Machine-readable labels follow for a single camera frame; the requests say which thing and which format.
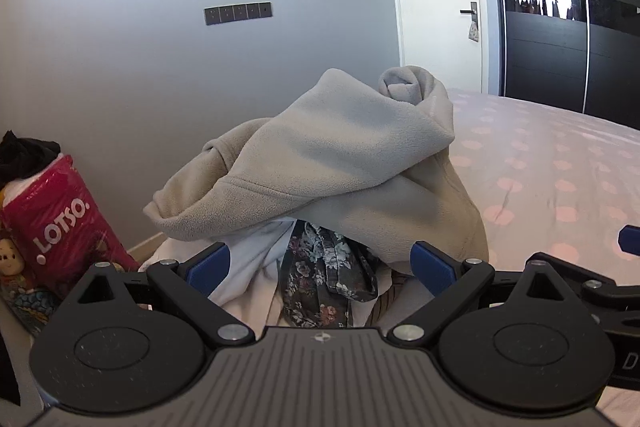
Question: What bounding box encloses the grey wall switch panel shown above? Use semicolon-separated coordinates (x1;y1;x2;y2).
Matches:
203;1;273;26

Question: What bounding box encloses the dark floral garment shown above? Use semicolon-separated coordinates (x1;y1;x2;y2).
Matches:
277;221;381;329

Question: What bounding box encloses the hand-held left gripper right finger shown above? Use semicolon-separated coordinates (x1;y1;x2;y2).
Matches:
386;241;576;349

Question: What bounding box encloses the black cloth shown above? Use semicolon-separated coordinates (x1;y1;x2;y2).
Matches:
0;130;62;188

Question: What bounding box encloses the red plastic bag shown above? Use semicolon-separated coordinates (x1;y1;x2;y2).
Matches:
0;154;141;303

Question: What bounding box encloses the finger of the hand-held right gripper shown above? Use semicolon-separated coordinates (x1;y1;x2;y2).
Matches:
560;266;640;328
617;224;640;256

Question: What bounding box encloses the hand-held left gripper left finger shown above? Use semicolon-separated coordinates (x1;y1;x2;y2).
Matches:
65;242;256;349

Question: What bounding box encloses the beige fleece hoodie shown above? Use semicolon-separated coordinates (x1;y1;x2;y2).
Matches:
142;65;490;279

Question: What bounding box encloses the white garment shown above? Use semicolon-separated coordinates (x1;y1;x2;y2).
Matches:
141;217;297;328

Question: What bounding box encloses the polka dot bed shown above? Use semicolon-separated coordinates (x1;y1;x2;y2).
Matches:
442;87;640;423

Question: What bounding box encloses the small doll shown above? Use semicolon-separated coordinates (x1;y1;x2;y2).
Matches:
0;227;63;338

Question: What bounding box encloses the brown striped garment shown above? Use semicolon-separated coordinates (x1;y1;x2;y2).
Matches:
362;274;417;329

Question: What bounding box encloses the dark sliding wardrobe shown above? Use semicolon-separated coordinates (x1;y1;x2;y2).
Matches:
482;0;640;130

